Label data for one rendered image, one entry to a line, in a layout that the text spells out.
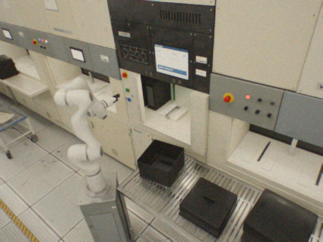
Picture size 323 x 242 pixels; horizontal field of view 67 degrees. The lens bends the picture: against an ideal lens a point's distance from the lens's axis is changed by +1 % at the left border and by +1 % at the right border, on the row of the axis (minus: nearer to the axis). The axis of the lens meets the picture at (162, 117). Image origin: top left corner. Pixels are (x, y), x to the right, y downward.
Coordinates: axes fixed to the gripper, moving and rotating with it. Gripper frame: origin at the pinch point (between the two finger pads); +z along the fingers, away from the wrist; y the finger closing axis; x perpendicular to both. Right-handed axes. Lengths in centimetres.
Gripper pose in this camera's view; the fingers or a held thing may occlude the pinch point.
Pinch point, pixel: (117, 95)
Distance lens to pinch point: 215.4
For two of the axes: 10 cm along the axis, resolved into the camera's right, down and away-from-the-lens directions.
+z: 6.1, -4.9, 6.2
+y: 7.9, 3.1, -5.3
